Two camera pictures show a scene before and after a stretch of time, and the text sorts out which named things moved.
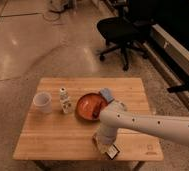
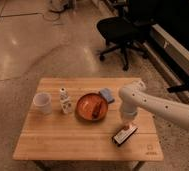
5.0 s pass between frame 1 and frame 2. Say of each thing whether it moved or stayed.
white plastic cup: stayed
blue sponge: stayed
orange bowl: stayed
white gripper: moved
